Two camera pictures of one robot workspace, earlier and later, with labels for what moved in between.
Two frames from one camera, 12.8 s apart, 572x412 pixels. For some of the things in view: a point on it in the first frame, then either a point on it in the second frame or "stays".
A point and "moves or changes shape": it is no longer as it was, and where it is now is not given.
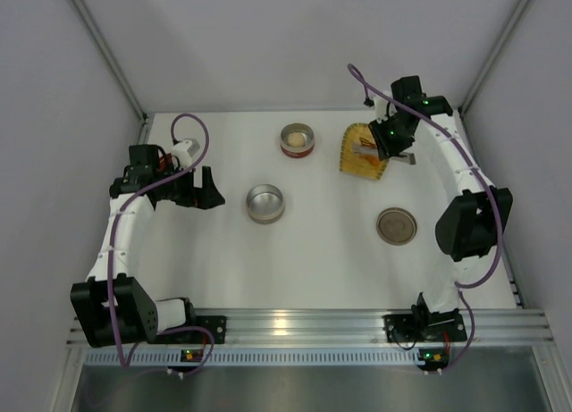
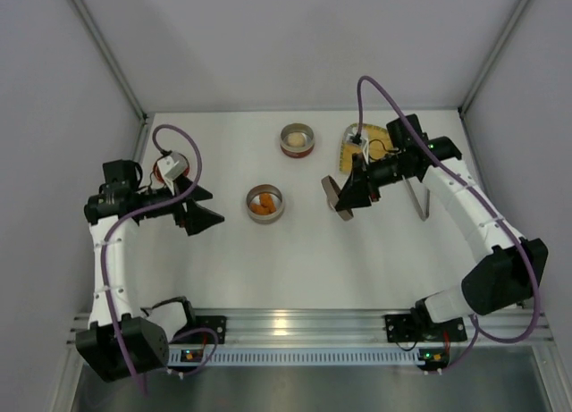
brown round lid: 397,226 -> 332,192
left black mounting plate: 215,324 stays
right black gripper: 386,140 -> 369,182
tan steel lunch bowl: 265,205 stays
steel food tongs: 404,156 moves or changes shape
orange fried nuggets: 374,159 moves or changes shape
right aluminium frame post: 495,52 stays
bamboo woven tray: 360,153 stays
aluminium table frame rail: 110,56 stays
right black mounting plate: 399,328 stays
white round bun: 296,139 stays
